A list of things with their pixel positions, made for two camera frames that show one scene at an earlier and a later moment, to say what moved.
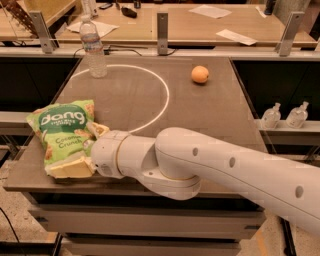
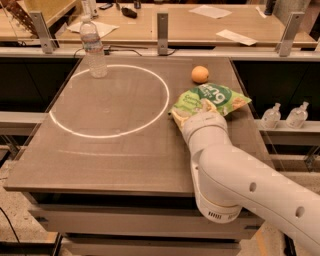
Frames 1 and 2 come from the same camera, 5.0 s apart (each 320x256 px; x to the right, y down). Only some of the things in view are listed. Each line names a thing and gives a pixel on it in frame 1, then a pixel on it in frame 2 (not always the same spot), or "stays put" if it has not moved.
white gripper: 104,154 → 202,122
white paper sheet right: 234,35 stays put
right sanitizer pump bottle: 297,116 stays put
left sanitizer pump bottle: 271,117 stays put
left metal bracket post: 43,31 stays put
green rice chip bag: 62,127 → 222,99
